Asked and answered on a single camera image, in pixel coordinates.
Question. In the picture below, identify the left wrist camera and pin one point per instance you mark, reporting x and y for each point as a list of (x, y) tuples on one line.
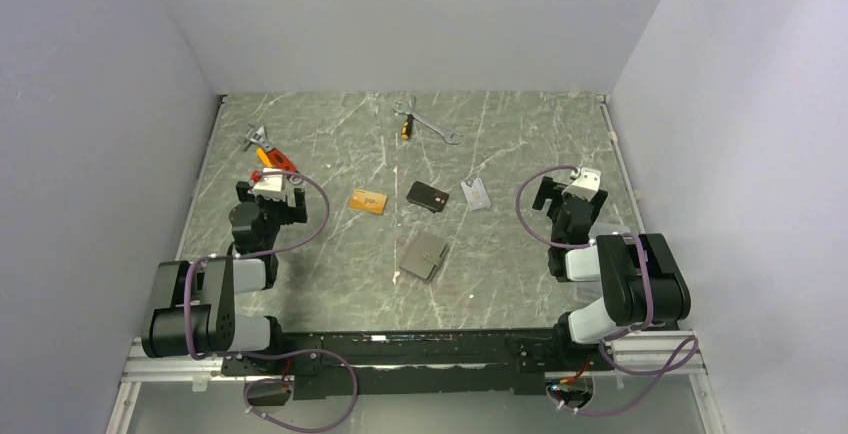
[(269, 183)]

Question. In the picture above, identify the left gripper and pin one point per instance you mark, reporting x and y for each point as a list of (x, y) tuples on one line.
[(291, 214)]

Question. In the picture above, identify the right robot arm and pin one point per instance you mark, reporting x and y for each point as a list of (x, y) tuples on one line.
[(640, 282)]

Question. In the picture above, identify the black credit card stack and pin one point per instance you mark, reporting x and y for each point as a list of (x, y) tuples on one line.
[(428, 197)]

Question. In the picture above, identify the clear plastic screw box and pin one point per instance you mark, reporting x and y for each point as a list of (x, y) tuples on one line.
[(604, 228)]

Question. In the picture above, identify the silver open-end wrench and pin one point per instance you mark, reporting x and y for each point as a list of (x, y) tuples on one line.
[(450, 136)]

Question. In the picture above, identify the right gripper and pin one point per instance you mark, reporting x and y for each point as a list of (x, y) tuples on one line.
[(550, 190)]

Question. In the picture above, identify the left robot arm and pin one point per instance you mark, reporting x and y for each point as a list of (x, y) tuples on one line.
[(205, 305)]

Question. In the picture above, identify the silver credit card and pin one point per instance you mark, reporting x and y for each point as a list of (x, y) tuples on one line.
[(475, 194)]

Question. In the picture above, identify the yellow black screwdriver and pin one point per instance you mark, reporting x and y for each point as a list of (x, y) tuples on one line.
[(407, 127)]

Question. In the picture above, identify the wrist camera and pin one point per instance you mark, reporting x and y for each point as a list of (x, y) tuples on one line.
[(269, 183), (585, 184)]

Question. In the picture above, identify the aluminium rail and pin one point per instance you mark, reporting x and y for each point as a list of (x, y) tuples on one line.
[(523, 351)]

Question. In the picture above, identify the orange utility knife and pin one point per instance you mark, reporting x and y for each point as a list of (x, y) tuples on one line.
[(264, 158)]

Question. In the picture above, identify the grey card holder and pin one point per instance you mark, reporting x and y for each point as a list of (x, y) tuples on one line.
[(424, 256)]

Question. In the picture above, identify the red adjustable wrench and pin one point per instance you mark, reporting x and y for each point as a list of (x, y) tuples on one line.
[(257, 136)]

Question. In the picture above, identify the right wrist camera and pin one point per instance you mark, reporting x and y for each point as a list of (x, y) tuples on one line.
[(585, 184)]

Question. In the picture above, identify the black base frame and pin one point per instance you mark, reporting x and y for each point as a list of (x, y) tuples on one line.
[(339, 380)]

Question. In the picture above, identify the gold credit card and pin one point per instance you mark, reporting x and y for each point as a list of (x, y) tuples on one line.
[(368, 201)]

